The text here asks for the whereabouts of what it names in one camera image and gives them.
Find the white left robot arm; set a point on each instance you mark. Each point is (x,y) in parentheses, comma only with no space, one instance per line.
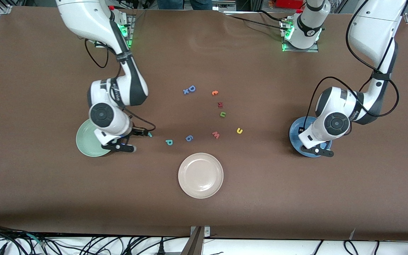
(336,124)

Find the green foam letter u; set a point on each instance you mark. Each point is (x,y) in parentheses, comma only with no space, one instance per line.
(222,114)

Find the person in blue jeans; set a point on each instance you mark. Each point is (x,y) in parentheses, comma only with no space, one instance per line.
(184,4)

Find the blue foam number 6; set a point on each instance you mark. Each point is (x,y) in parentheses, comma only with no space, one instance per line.
(188,138)

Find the teal foam letter p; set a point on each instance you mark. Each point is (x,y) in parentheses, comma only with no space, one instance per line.
(169,142)

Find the pink foam letter w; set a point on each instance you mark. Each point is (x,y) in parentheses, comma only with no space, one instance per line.
(215,135)

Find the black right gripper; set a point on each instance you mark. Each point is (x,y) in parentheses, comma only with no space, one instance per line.
(135,131)

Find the beige plate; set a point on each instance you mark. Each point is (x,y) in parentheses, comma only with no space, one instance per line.
(200,175)

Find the black power plug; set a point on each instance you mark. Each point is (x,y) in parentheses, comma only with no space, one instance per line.
(161,249)

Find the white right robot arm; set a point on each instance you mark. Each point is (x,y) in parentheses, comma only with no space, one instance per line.
(101,115)

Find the blue foam letter D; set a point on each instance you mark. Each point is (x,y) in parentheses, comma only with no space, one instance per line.
(191,88)

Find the mint green plate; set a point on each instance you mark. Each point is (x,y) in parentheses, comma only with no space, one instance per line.
(87,145)

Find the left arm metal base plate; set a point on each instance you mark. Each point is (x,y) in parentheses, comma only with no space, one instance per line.
(299,50)

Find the red box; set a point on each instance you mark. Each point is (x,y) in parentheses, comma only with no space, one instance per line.
(289,3)

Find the metal bracket post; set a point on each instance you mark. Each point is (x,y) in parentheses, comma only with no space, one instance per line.
(197,244)

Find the blue plate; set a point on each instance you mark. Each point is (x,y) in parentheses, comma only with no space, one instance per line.
(294,136)

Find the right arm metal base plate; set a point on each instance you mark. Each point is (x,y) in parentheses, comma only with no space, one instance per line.
(130,33)

